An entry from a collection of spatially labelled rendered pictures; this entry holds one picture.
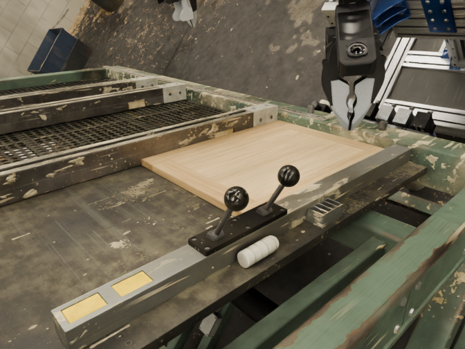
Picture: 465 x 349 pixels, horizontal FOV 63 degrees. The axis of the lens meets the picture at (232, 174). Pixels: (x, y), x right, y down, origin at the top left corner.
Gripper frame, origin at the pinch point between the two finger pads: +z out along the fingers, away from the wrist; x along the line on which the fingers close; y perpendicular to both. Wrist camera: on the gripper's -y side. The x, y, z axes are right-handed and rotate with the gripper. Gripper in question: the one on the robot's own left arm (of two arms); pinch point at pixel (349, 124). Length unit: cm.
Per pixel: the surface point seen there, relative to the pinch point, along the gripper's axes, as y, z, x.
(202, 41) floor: 288, 49, 94
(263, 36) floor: 251, 41, 35
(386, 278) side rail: -17.7, 15.6, -3.6
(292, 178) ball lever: -4.9, 6.7, 9.3
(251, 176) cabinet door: 20.6, 22.7, 20.0
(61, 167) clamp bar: 12, 13, 63
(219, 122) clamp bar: 50, 21, 33
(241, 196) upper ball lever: -13.4, 4.0, 16.3
